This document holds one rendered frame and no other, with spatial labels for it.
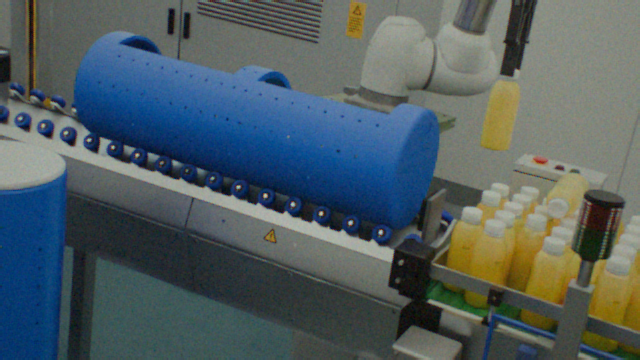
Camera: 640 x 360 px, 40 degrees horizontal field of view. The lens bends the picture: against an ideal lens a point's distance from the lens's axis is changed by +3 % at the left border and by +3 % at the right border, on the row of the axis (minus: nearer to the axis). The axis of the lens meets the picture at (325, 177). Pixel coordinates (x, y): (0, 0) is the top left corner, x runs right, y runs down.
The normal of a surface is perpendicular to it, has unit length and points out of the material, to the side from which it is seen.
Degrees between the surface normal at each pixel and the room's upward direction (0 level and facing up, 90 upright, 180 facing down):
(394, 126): 36
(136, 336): 0
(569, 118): 90
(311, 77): 90
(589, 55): 90
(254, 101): 50
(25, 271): 90
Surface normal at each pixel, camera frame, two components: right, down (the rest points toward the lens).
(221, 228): -0.39, -0.09
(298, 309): -0.47, 0.54
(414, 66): 0.22, 0.36
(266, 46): -0.49, 0.22
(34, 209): 0.80, 0.30
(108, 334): 0.13, -0.94
